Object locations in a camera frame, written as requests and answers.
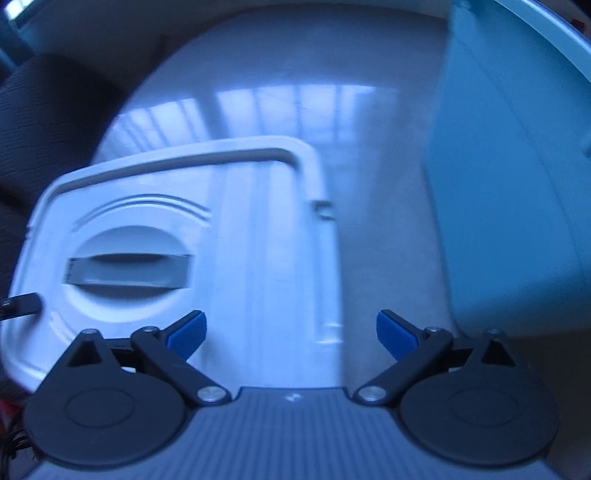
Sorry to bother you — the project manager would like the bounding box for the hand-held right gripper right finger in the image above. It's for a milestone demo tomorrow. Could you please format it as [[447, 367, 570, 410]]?
[[352, 309, 529, 408]]

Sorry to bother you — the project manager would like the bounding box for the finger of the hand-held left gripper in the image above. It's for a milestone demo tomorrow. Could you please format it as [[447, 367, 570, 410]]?
[[0, 293, 43, 320]]

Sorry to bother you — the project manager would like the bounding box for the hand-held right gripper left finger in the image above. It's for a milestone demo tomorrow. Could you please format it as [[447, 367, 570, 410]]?
[[44, 310, 232, 408]]

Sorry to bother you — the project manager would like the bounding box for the white plastic bin lid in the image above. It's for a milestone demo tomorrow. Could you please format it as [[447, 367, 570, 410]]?
[[0, 136, 345, 393]]

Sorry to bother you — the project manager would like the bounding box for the teal plastic storage bin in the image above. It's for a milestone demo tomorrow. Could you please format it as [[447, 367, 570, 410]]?
[[421, 0, 591, 340]]

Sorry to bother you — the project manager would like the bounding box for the smooth grey fabric chair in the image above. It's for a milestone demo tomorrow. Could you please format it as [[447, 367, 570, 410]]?
[[0, 53, 139, 296]]

